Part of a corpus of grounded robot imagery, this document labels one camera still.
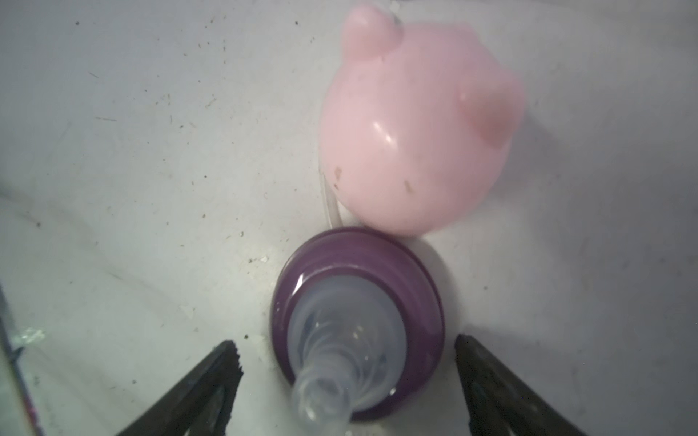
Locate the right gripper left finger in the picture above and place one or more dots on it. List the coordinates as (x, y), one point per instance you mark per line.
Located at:
(201, 403)

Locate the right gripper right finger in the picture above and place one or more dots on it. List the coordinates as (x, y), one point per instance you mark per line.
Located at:
(498, 401)

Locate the purple nipple collar front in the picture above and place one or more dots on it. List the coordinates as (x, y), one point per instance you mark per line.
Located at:
(357, 327)

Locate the pink bottle cap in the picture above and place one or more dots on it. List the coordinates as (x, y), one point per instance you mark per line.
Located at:
(417, 123)

